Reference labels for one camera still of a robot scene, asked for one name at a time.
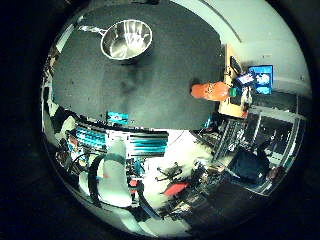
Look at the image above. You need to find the orange plastic bottle green cap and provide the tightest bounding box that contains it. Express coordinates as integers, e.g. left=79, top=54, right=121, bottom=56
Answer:
left=190, top=80, right=243, bottom=102

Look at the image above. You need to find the red office chair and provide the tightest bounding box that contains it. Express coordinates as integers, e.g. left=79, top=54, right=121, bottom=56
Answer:
left=161, top=180, right=190, bottom=198

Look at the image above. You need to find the steel bowl with handle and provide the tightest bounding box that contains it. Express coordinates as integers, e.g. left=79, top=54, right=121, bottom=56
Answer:
left=78, top=18, right=154, bottom=62

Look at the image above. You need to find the wooden desk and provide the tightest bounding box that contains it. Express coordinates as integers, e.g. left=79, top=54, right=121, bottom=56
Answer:
left=218, top=43, right=249, bottom=120

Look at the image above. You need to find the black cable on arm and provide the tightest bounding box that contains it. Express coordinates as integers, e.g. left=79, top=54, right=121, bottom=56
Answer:
left=87, top=153, right=108, bottom=208

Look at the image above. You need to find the blue computer monitor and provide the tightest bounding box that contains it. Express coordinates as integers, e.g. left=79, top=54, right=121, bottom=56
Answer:
left=247, top=64, right=275, bottom=96

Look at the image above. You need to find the metal frame shelf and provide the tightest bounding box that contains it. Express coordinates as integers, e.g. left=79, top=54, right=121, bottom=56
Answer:
left=213, top=104, right=308, bottom=196

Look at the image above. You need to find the teal striped equipment rack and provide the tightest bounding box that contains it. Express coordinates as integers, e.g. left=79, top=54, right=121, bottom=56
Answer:
left=74, top=125, right=170, bottom=158

